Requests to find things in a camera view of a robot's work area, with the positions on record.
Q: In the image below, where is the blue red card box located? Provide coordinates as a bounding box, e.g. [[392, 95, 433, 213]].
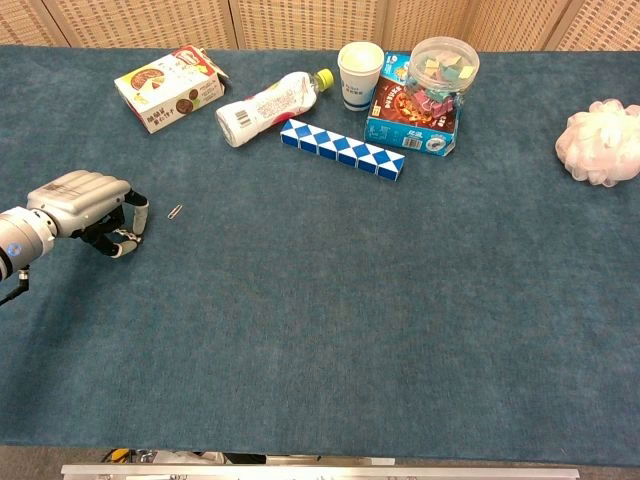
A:
[[363, 50, 464, 158]]

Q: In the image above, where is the plastic bottle with yellow cap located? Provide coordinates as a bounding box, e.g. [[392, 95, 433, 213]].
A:
[[215, 67, 335, 149]]

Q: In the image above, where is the white mesh bath sponge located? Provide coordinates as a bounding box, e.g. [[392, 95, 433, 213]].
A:
[[554, 99, 640, 188]]

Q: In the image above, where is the clear jar of binder clips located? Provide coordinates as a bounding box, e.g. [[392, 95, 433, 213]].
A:
[[403, 36, 481, 120]]

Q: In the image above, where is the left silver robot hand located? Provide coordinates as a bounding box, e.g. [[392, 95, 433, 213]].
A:
[[25, 169, 150, 260]]

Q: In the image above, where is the woven rattan folding screen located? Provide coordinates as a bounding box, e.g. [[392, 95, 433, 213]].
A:
[[0, 0, 640, 52]]

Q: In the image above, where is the white paper cup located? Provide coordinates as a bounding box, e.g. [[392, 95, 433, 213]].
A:
[[337, 41, 386, 113]]

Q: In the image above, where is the blue felt table cloth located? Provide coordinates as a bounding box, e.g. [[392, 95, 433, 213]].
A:
[[0, 44, 640, 468]]

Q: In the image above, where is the blue white snake cube puzzle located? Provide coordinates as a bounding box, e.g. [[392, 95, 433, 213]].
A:
[[279, 118, 406, 183]]

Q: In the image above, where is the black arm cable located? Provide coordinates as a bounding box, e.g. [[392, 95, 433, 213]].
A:
[[0, 266, 31, 307]]

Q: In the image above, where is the white cookie box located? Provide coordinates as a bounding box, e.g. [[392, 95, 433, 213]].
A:
[[113, 45, 231, 135]]

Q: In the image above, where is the silver aluminium frame rail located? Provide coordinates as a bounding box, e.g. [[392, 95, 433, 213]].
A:
[[60, 463, 581, 480]]

